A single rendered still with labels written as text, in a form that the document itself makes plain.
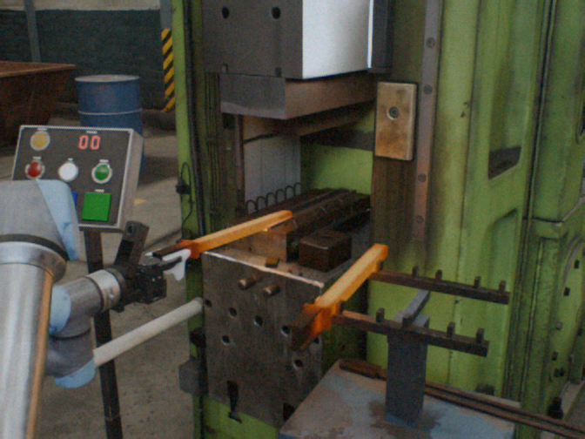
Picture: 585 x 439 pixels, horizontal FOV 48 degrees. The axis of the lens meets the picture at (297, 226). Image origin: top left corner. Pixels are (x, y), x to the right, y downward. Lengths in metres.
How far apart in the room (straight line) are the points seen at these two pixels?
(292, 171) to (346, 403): 0.90
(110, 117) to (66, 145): 4.28
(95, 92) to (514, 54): 4.82
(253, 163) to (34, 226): 1.05
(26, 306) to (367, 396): 0.75
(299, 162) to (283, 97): 0.56
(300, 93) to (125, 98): 4.72
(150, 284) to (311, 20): 0.67
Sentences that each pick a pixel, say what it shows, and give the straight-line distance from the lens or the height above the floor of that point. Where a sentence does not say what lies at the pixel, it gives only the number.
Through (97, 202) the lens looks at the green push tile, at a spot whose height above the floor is 1.02.
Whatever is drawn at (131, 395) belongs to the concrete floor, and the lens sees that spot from 2.85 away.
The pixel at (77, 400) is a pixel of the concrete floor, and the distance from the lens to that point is 2.88.
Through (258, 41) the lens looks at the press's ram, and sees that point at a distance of 1.55.
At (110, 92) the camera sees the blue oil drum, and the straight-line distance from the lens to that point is 6.17.
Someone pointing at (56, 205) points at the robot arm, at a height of 1.27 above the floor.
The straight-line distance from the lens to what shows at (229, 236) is 1.52.
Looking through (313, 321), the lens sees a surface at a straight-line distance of 1.08.
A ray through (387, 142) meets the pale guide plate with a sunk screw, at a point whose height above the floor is 1.22.
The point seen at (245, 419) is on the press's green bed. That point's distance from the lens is 1.86.
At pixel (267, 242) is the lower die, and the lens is 1.64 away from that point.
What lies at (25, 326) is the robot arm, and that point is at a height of 1.15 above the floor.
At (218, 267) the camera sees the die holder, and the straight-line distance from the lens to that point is 1.69.
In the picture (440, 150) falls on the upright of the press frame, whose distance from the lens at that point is 1.51.
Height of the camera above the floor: 1.52
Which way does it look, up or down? 19 degrees down
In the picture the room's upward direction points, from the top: straight up
